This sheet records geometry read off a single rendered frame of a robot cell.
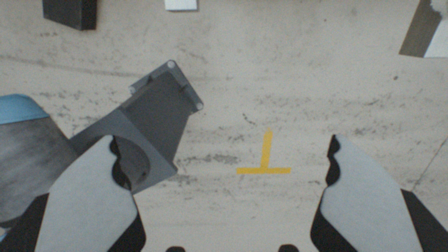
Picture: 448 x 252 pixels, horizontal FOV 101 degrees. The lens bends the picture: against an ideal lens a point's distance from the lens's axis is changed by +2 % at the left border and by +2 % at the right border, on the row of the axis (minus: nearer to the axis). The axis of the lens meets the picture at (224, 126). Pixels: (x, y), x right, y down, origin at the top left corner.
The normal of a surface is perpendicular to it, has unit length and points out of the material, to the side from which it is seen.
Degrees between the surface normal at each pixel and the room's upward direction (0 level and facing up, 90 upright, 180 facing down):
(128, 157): 70
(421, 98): 0
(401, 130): 0
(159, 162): 0
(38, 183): 55
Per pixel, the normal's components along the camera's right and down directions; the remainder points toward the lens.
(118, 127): 0.02, 0.47
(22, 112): 0.93, -0.36
